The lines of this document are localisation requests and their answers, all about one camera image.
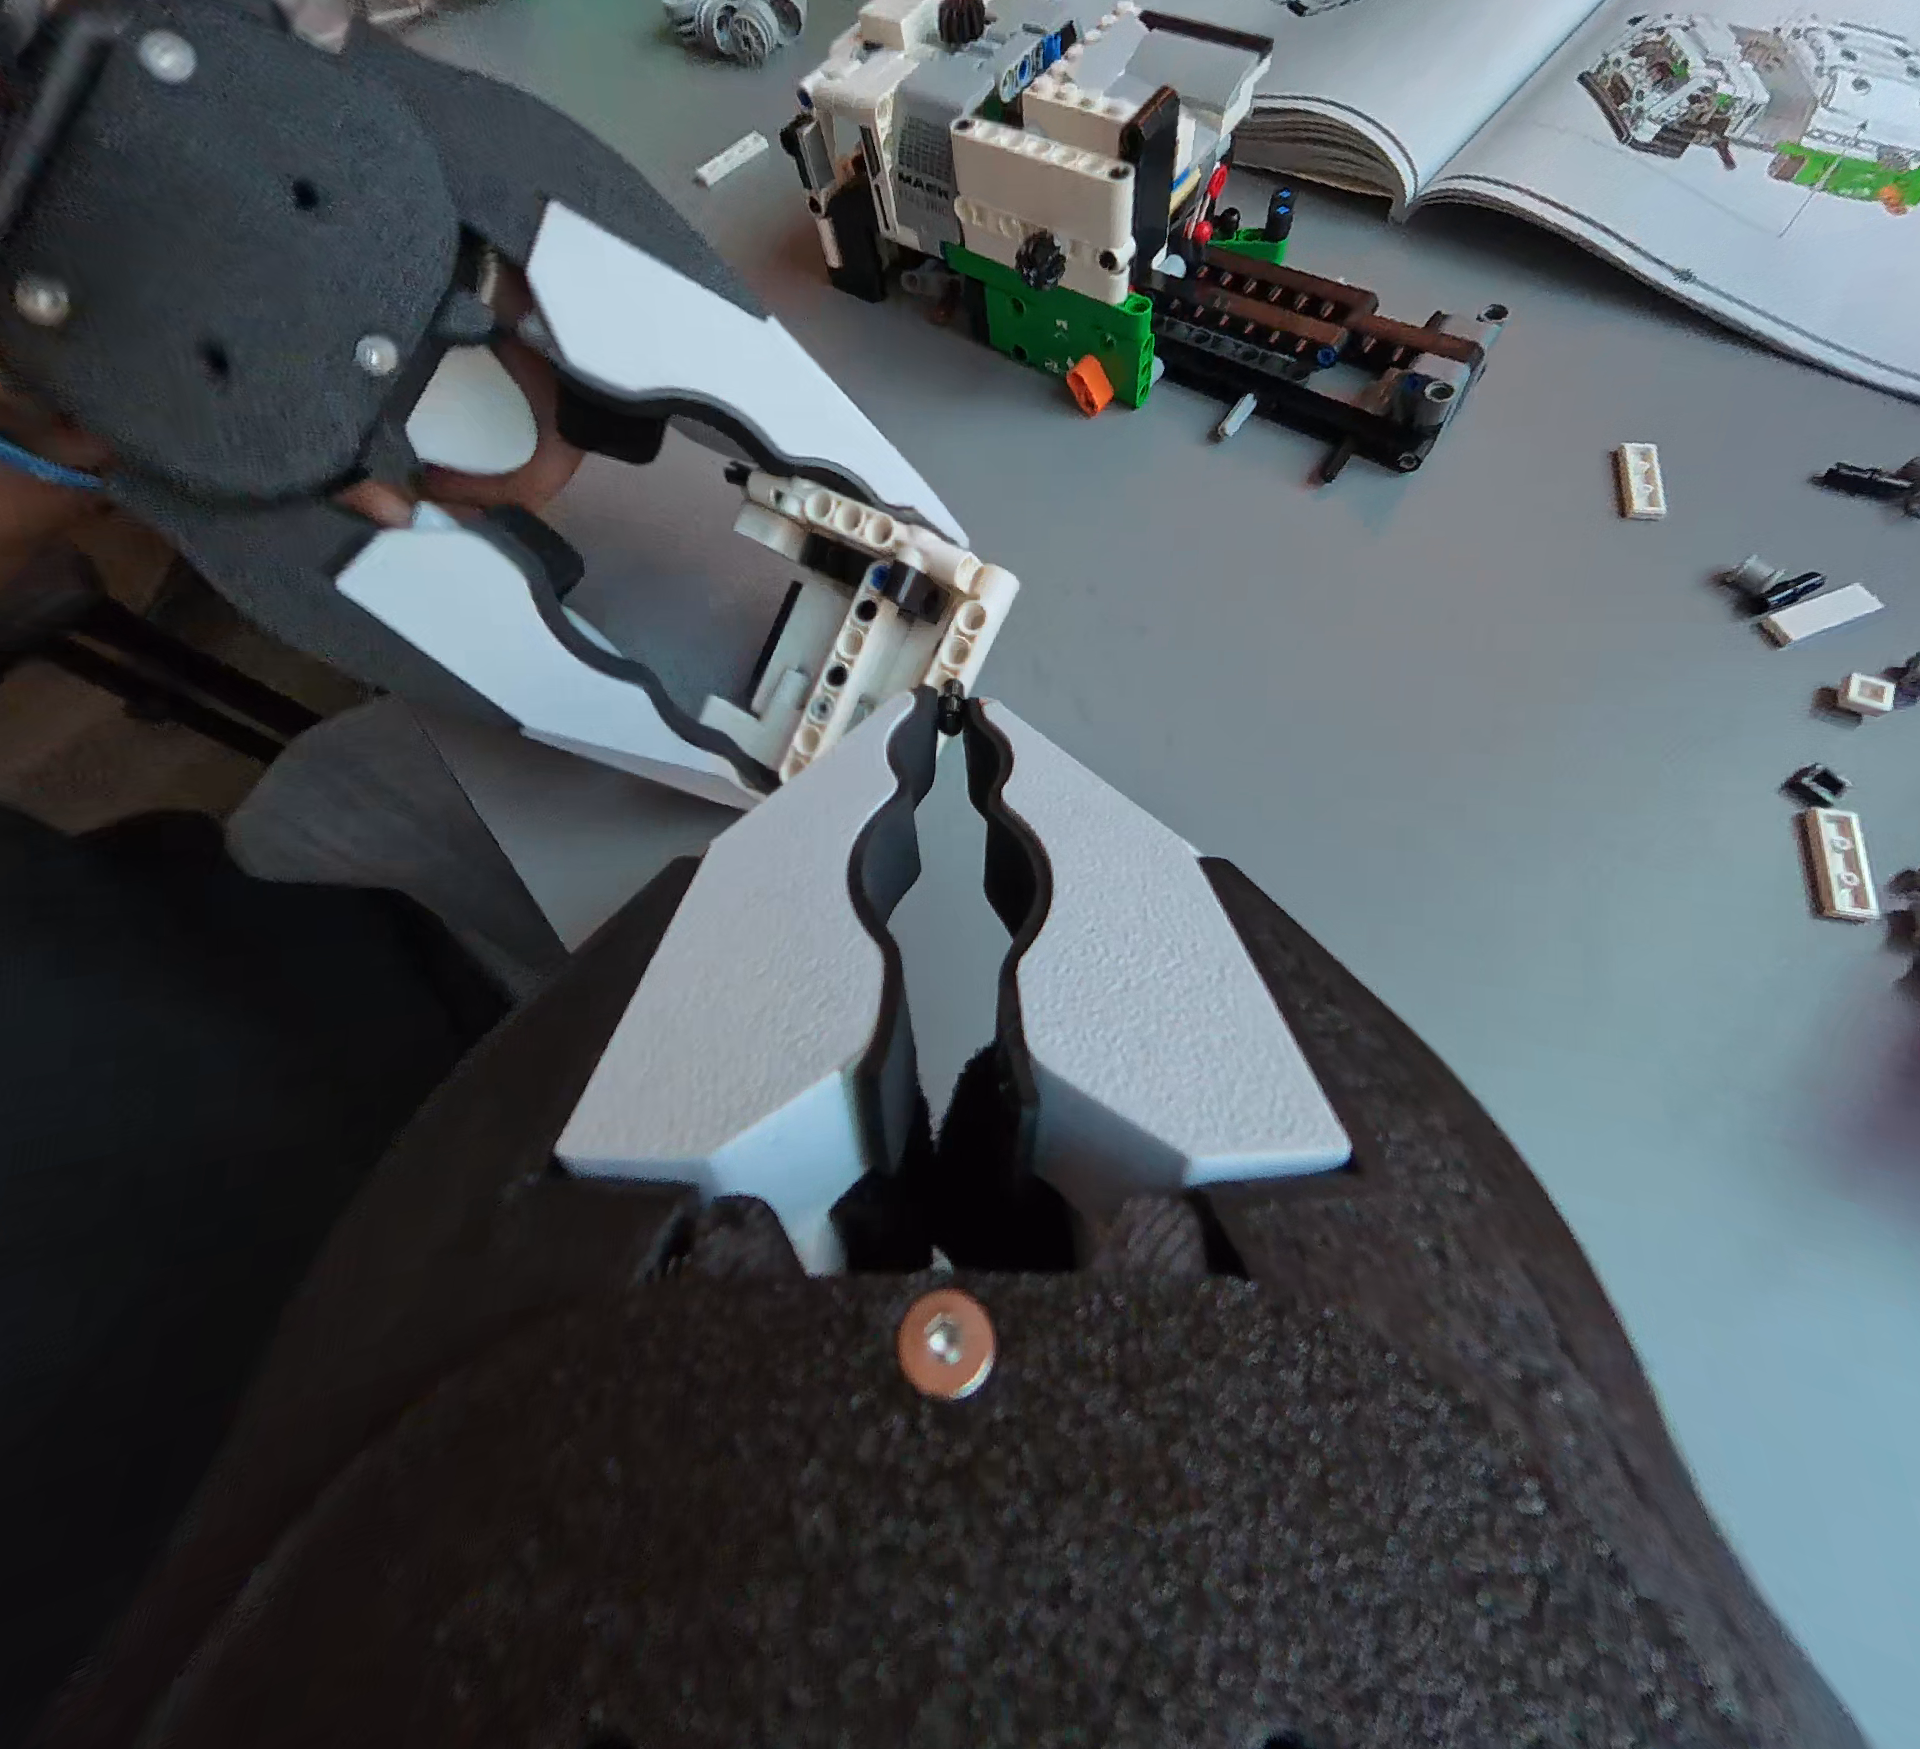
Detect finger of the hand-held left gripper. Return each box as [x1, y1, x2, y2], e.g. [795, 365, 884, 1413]
[521, 197, 972, 554]
[331, 501, 785, 813]

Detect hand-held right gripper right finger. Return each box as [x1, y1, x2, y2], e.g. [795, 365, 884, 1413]
[958, 694, 1357, 1192]

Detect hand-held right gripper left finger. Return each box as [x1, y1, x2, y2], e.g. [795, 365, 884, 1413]
[552, 688, 947, 1280]

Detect white lego subassembly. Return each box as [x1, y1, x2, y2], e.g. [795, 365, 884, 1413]
[698, 460, 1022, 792]

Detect partly built lego truck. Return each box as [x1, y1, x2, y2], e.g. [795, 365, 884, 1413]
[780, 0, 1510, 476]

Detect scattered small lego pieces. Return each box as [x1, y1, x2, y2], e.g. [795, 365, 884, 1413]
[1723, 451, 1920, 986]

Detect person's left hand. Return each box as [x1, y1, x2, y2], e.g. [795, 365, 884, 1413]
[412, 435, 590, 529]

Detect person's dark clothing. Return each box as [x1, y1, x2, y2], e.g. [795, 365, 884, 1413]
[0, 790, 519, 1749]

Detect open instruction booklet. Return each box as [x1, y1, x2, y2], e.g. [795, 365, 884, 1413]
[1050, 0, 1920, 402]

